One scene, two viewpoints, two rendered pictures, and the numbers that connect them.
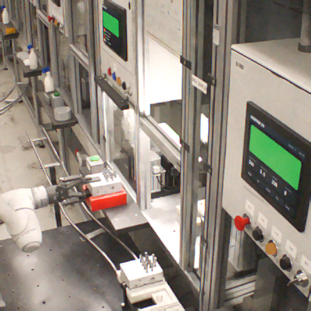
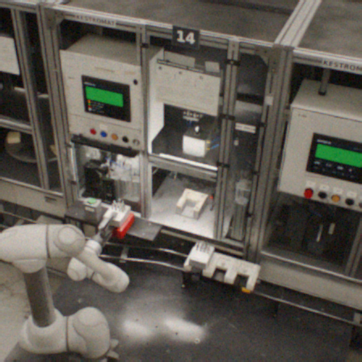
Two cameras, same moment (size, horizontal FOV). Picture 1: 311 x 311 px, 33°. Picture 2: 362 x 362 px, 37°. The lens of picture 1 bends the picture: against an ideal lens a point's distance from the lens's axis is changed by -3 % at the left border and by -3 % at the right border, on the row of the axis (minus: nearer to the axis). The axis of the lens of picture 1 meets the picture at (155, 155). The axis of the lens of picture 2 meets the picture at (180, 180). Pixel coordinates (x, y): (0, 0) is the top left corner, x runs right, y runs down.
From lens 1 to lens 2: 177 cm
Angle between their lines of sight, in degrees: 40
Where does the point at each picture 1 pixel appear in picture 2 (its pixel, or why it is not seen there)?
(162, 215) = (164, 215)
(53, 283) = (124, 305)
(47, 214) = not seen: outside the picture
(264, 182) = (330, 169)
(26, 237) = (123, 280)
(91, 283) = (147, 287)
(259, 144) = (326, 152)
